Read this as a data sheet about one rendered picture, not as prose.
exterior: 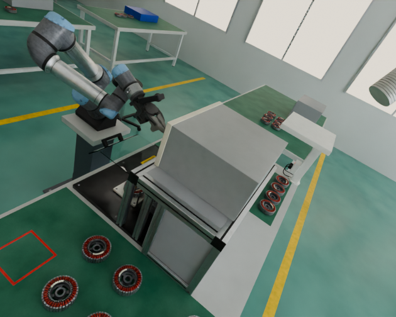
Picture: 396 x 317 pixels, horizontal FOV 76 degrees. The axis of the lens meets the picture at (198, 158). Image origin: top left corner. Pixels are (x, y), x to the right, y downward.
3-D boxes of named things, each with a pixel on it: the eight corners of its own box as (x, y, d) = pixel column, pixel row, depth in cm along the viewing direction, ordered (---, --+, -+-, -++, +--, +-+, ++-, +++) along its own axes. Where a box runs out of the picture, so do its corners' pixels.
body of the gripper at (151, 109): (151, 121, 121) (137, 100, 121) (161, 111, 116) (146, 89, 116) (140, 126, 115) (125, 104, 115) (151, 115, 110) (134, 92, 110)
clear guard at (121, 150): (88, 153, 112) (89, 143, 108) (127, 138, 131) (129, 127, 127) (143, 197, 103) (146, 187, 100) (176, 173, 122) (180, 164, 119)
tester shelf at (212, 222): (127, 179, 99) (129, 170, 96) (209, 131, 152) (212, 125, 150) (220, 252, 87) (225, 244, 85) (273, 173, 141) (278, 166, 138)
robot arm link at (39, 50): (9, 48, 106) (112, 119, 118) (26, 27, 107) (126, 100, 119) (20, 58, 117) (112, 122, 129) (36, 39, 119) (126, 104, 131)
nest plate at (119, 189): (112, 190, 132) (113, 188, 131) (132, 177, 143) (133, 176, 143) (134, 207, 128) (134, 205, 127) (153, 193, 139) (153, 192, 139)
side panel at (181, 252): (141, 251, 113) (159, 204, 95) (145, 248, 115) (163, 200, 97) (190, 295, 105) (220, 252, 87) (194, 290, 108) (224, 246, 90)
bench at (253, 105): (190, 159, 311) (213, 105, 270) (244, 122, 457) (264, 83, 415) (269, 214, 282) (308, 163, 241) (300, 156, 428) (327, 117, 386)
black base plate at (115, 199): (72, 187, 127) (72, 184, 126) (154, 146, 177) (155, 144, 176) (142, 247, 114) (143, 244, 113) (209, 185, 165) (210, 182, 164)
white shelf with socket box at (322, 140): (250, 173, 192) (281, 122, 167) (264, 156, 221) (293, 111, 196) (291, 200, 183) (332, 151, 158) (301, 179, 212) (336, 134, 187)
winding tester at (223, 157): (153, 163, 104) (167, 122, 93) (205, 134, 139) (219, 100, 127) (232, 222, 94) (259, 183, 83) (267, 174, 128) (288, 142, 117)
